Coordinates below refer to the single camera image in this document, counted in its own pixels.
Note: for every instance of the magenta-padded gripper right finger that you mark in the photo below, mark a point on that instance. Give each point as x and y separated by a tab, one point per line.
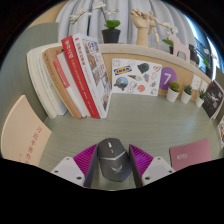
156	170

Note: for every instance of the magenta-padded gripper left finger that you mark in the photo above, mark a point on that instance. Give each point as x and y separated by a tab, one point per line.
68	170

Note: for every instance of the dark grey computer mouse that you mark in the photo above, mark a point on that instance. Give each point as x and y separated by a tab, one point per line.
113	160

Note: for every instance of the maroon pink mouse pad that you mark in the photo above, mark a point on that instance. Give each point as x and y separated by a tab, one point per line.
191	155

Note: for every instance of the small succulent in white pot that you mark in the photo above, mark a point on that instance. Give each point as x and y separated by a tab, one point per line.
172	95
186	97
200	101

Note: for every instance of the white book with red stripe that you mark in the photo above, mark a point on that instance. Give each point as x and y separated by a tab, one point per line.
71	90

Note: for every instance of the brown kraft book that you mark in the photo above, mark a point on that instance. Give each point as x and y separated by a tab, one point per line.
58	83

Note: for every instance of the black cover book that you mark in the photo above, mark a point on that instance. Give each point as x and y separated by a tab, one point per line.
213	98

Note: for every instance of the purple round number sign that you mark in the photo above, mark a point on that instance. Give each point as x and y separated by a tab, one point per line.
167	77

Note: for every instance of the thick white book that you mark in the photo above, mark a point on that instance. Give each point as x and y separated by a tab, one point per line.
41	80

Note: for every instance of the white sticker sheet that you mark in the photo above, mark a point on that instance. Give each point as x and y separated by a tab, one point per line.
136	77

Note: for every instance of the red spined photo book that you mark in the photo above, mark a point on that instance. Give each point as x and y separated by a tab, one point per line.
90	73

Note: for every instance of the green desk divider panel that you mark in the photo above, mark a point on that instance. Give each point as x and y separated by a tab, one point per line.
16	66

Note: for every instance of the pink horse figurine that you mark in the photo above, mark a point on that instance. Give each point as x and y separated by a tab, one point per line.
181	50

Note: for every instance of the black horse figurine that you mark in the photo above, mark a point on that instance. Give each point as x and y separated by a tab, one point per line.
192	51

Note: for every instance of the dark framed window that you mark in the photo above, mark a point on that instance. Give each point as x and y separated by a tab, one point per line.
203	43

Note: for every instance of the wooden hand model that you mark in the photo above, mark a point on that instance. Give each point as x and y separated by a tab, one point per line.
141	33

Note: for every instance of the wooden artist mannequin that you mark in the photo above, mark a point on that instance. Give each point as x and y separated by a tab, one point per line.
154	25

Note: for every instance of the light grey curtain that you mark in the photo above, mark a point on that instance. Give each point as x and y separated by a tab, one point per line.
93	23

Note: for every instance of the white wall socket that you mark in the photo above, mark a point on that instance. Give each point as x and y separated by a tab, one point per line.
196	82
205	86

